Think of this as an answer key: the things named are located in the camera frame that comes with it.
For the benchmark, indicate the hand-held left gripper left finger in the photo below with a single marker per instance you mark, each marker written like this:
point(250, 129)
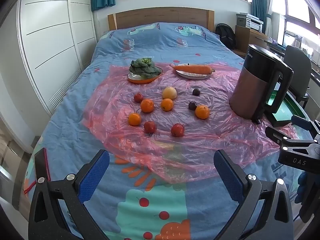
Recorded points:
point(93, 177)

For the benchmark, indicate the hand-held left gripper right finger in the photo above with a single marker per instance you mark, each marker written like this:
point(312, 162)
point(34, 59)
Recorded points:
point(228, 177)

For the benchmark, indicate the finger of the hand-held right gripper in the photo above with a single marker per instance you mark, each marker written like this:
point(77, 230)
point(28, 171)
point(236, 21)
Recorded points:
point(275, 133)
point(303, 122)

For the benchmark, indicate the green tray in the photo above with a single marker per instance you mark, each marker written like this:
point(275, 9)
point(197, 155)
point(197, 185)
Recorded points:
point(287, 110)

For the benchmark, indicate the red apple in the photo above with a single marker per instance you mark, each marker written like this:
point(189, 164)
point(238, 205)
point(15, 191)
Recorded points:
point(138, 97)
point(177, 129)
point(150, 127)

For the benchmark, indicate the orange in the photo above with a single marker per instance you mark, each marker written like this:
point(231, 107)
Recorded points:
point(202, 112)
point(147, 105)
point(167, 104)
point(134, 119)

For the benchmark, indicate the dark plum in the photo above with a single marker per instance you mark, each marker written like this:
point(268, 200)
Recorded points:
point(196, 92)
point(192, 105)

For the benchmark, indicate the yellow pear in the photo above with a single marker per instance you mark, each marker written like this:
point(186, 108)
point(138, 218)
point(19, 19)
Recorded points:
point(169, 93)

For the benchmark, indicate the person's right hand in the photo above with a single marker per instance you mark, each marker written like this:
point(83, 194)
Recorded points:
point(303, 187)

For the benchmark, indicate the black and silver kettle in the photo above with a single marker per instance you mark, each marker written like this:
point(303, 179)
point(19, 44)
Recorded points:
point(250, 87)

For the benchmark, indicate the black device with red edge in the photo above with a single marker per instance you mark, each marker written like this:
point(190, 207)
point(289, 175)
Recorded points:
point(41, 162)

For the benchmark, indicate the grey chair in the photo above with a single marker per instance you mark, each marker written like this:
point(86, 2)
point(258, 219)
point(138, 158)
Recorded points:
point(297, 65)

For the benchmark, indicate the pink plastic sheet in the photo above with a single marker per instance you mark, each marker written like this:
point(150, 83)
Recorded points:
point(175, 150)

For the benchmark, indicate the glass top desk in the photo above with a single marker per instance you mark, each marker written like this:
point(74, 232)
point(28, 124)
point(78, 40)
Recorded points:
point(275, 45)

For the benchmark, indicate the wooden drawer cabinet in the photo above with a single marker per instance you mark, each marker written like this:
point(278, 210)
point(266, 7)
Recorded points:
point(250, 40)

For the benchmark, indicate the white plate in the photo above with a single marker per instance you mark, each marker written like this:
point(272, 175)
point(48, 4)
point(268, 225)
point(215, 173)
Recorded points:
point(192, 76)

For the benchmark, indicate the carrot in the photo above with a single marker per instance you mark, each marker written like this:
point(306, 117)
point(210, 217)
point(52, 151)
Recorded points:
point(192, 68)

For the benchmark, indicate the orange plate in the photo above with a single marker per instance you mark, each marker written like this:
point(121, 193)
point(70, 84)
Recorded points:
point(140, 81)

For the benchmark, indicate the black backpack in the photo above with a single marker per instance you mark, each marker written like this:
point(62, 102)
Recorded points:
point(225, 36)

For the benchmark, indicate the white printer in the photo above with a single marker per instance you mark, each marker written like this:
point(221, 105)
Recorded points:
point(255, 23)

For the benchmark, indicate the window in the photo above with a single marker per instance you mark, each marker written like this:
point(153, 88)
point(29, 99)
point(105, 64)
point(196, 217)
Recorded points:
point(297, 2)

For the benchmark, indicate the green bok choy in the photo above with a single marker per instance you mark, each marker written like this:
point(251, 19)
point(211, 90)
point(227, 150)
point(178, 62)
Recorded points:
point(143, 67)

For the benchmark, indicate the blue printed blanket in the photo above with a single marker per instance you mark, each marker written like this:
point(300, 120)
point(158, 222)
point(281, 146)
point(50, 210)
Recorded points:
point(150, 42)

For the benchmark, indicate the white wardrobe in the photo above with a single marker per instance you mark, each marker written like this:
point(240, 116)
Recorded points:
point(50, 30)

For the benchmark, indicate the wooden headboard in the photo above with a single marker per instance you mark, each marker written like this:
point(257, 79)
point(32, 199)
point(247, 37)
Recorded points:
point(162, 16)

